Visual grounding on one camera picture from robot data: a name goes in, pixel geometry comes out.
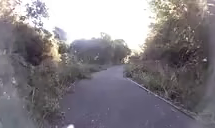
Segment row of trees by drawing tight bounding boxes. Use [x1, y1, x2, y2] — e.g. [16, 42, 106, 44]
[68, 32, 133, 66]

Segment grey asphalt path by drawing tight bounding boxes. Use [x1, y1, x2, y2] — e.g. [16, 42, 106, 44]
[58, 64, 200, 128]

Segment pale kerb strip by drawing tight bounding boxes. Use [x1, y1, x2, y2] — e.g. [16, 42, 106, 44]
[124, 76, 200, 120]

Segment dense bushes and trees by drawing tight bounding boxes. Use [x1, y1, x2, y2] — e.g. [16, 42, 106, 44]
[123, 0, 215, 125]

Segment overgrown bushes with weeds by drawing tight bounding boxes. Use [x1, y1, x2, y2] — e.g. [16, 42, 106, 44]
[0, 0, 109, 128]

